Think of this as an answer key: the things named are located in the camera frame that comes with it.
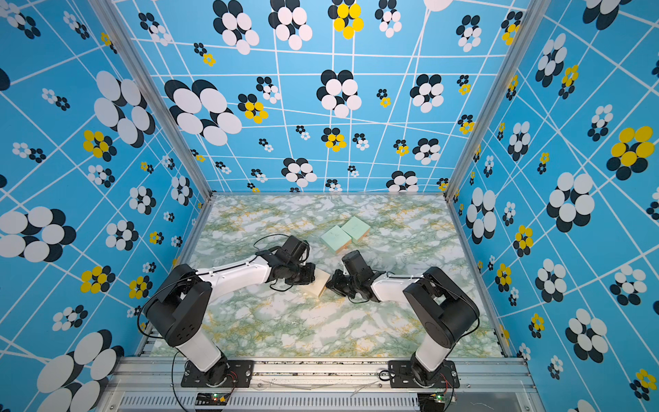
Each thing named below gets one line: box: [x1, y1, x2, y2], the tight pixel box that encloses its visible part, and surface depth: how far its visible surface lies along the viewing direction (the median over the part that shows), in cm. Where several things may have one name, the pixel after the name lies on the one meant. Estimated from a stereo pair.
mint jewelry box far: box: [340, 216, 371, 245], surface depth 106 cm
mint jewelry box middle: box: [320, 224, 353, 255], surface depth 104 cm
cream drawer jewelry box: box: [298, 267, 332, 298], surface depth 90 cm
